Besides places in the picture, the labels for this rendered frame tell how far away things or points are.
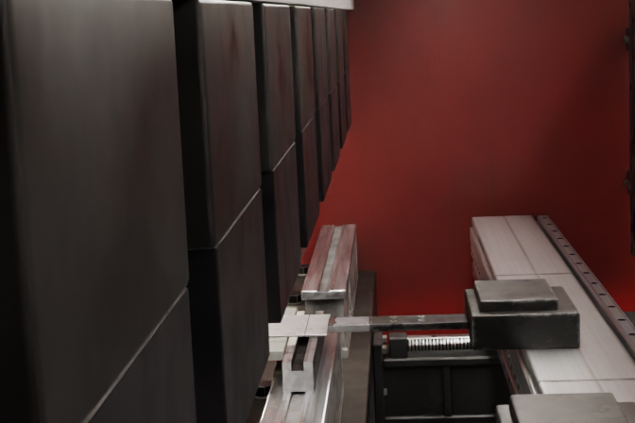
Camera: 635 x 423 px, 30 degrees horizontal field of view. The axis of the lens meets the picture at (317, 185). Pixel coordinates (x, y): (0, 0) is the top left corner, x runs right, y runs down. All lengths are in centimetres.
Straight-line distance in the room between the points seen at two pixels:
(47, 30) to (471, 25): 189
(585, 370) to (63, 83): 98
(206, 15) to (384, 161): 171
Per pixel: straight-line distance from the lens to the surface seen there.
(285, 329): 127
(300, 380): 117
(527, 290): 128
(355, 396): 146
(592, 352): 124
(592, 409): 92
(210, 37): 41
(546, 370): 118
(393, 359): 173
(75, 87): 24
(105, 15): 26
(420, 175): 211
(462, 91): 210
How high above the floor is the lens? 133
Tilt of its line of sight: 8 degrees down
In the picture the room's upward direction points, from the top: 3 degrees counter-clockwise
